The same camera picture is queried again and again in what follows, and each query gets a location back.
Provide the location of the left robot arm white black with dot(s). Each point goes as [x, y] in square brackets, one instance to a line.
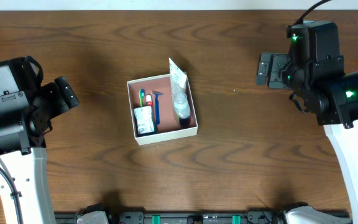
[27, 108]

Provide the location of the green white soap bar pack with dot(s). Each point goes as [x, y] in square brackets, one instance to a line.
[144, 120]

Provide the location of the white bamboo print lotion tube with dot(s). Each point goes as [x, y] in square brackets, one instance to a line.
[178, 78]

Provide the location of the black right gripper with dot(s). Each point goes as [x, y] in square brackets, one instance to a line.
[269, 70]

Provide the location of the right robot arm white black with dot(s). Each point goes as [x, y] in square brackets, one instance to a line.
[321, 87]

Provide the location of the white box pink interior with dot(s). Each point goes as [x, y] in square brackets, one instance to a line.
[169, 128]

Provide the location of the red green toothpaste tube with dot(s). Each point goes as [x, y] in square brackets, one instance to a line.
[150, 102]

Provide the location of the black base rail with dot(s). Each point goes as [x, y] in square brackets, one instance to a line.
[197, 217]

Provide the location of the blue disposable razor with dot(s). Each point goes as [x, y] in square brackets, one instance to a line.
[157, 114]

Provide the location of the green toothbrush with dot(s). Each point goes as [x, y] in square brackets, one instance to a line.
[141, 96]

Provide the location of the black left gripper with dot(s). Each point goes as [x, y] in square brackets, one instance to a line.
[66, 92]

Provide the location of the clear spray bottle dark base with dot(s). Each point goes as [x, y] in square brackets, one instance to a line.
[181, 109]

